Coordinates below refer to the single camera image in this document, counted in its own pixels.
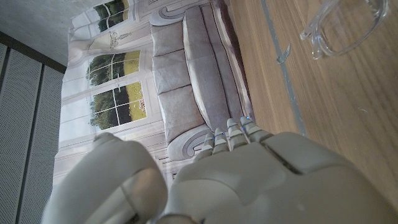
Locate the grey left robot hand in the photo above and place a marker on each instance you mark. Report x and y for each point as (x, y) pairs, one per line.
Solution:
(248, 186)

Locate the printed living room backdrop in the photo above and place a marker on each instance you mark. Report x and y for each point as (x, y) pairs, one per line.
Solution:
(192, 68)

